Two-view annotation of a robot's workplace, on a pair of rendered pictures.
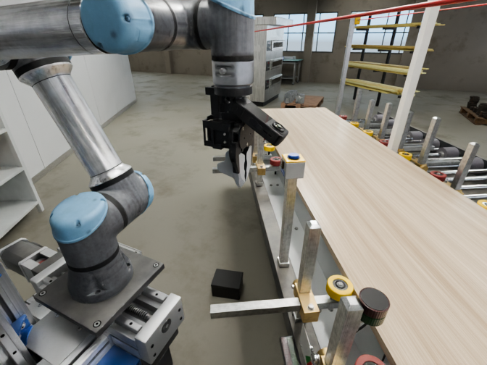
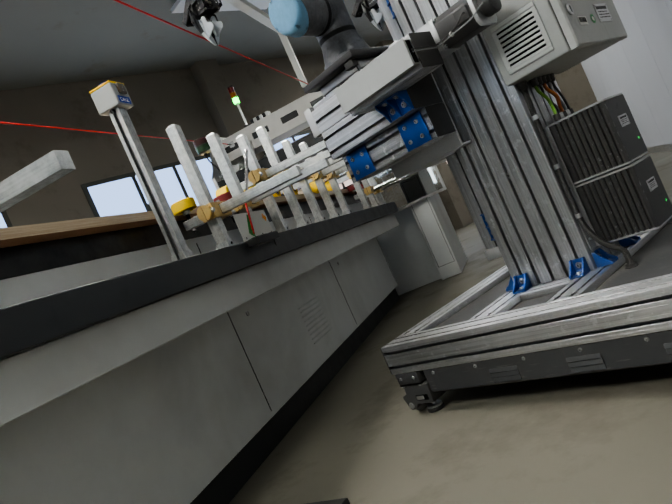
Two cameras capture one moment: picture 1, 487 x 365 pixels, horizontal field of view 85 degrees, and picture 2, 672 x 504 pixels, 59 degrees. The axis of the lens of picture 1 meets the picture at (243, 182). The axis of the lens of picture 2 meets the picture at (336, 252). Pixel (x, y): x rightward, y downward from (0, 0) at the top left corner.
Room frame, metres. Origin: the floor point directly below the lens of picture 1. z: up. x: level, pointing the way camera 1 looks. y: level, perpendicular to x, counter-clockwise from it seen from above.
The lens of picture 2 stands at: (2.21, 0.82, 0.56)
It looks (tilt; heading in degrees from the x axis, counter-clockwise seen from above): 0 degrees down; 203
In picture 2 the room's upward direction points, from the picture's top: 24 degrees counter-clockwise
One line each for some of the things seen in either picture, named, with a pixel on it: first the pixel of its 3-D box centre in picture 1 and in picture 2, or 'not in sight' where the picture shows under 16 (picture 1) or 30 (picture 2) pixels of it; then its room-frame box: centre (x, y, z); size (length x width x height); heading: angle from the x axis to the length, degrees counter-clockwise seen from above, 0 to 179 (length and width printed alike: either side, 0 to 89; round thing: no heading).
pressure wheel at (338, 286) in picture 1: (337, 295); (188, 216); (0.58, -0.31, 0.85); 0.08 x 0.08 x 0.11
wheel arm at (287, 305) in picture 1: (277, 306); (241, 199); (0.57, -0.11, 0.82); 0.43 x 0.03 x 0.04; 95
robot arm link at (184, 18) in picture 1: (173, 25); not in sight; (0.53, 0.12, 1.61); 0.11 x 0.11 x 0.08; 72
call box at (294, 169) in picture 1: (292, 166); (112, 100); (0.87, -0.18, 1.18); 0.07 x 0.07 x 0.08; 5
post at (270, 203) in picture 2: not in sight; (264, 190); (0.12, -0.25, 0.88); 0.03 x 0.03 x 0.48; 5
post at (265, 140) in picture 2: not in sight; (281, 177); (-0.13, -0.27, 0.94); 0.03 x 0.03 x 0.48; 5
